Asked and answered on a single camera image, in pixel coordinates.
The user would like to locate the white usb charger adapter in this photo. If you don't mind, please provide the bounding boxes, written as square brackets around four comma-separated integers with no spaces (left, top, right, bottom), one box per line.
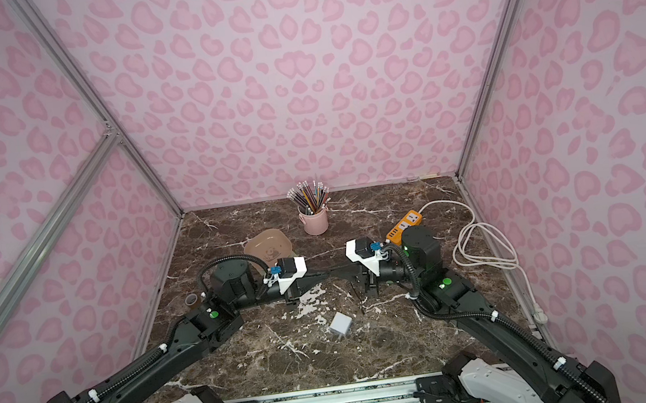
[328,312,353,336]

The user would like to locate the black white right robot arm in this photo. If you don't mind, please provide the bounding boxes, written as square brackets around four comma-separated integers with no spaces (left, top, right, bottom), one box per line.
[345,226,622,403]

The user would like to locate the pink panda scale bowl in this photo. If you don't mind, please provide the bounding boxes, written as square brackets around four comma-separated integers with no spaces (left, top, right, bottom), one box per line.
[243,228,293,266]

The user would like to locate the pink metal pencil bucket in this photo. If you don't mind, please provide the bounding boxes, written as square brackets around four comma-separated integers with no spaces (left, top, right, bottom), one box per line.
[298,207,329,236]

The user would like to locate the orange power strip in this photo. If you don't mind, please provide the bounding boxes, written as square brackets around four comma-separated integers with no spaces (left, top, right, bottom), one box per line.
[386,210,423,247]

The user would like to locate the bundle of coloured pencils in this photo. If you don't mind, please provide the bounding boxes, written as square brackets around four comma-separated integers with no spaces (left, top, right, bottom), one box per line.
[287,180,330,216]

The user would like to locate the small brown tape roll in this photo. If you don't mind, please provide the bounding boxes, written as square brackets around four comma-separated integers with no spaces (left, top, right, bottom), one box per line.
[184,294,200,308]

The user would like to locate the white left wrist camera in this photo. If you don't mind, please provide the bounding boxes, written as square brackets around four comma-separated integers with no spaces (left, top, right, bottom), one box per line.
[263,256,307,289]

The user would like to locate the white power strip cord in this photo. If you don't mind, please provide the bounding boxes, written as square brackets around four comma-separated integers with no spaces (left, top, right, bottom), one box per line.
[416,187,550,337]

